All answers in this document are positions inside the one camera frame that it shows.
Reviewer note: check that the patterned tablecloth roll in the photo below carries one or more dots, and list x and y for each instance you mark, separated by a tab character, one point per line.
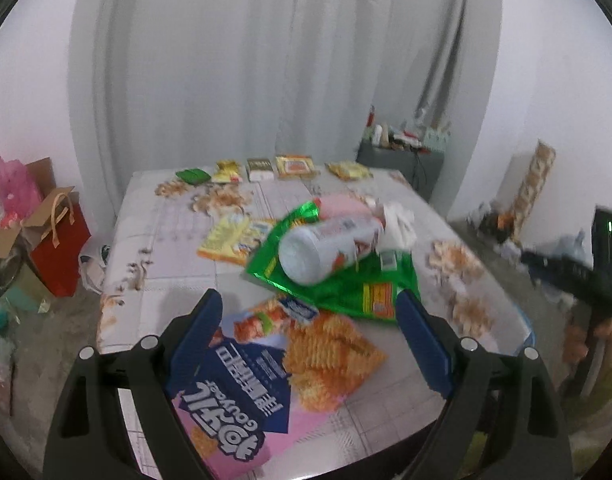
533	185

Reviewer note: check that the large water jug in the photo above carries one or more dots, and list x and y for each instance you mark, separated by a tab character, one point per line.
573	247

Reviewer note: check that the pink plastic bag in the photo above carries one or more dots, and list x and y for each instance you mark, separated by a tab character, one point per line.
13	185

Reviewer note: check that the green paper box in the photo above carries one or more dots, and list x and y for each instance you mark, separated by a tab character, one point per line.
26	290

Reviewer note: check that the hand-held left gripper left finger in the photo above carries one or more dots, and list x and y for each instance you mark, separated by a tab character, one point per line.
196	340

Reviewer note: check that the pale green box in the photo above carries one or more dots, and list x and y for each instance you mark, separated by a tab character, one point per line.
435	141

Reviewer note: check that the pale yellow snack packet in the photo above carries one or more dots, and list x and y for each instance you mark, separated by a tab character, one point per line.
350	171

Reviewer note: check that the crumpled white plastic bag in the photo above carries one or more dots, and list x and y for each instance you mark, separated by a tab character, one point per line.
93	270

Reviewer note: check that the person's right hand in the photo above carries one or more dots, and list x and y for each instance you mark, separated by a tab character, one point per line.
575	340

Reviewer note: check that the grey cabinet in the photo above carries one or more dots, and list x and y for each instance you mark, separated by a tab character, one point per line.
385	165

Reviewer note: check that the gold white packet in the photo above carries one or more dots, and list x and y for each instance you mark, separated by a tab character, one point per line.
261	170

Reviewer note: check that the red bottle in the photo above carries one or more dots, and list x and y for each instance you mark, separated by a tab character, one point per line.
371	117

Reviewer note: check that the crumpled white tissue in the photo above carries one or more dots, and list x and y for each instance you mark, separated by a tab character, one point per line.
398	225

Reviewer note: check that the orange snack packet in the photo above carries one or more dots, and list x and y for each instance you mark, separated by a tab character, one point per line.
296	166

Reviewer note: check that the small green packet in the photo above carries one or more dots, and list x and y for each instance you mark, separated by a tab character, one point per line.
192	175

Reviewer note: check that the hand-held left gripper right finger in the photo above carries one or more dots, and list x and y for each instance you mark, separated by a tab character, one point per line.
425	345

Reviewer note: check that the white strawberry print bottle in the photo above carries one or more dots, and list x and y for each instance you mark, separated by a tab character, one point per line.
326	250

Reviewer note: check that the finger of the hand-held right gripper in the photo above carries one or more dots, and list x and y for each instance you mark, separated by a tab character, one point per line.
560	270

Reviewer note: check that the pink plastic container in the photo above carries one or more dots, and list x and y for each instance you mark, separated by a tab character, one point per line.
346	206

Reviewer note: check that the yellow snack bag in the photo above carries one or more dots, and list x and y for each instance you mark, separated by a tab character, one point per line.
231	240

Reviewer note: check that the red paper gift bag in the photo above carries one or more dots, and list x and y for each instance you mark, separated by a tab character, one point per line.
61	260

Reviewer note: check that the black printed bag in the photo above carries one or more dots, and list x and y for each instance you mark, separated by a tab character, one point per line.
498	222

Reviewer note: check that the yellow green garment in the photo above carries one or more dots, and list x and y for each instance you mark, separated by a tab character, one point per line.
605	410

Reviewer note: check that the cardboard box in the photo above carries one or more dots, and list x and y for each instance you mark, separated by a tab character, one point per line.
38	175

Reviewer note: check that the small yellow packet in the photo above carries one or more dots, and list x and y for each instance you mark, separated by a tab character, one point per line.
228	172

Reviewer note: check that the purple chips bag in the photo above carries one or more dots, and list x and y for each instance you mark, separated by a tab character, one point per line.
266	375

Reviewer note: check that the floral tablecloth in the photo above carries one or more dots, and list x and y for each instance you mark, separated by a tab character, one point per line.
176	240

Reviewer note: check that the green snack bag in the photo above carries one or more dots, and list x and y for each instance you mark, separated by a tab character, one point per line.
356	290

